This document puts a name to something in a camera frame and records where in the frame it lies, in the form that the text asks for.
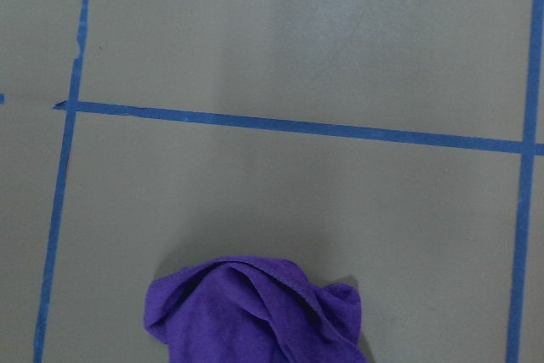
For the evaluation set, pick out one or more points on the purple cloth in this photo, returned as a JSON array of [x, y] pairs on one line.
[[251, 309]]

